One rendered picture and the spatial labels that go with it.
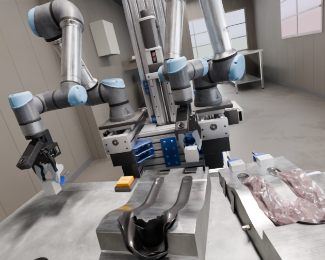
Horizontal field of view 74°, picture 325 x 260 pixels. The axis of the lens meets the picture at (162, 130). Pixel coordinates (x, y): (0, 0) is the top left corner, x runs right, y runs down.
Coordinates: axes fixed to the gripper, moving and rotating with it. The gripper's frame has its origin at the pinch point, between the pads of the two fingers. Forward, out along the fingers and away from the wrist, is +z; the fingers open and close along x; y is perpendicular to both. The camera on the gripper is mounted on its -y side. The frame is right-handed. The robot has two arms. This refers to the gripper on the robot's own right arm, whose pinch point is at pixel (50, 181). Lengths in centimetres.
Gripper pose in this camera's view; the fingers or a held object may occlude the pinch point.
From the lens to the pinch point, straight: 98.8
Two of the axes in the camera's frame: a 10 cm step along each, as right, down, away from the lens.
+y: 1.8, -3.3, 9.3
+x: -9.6, 1.4, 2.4
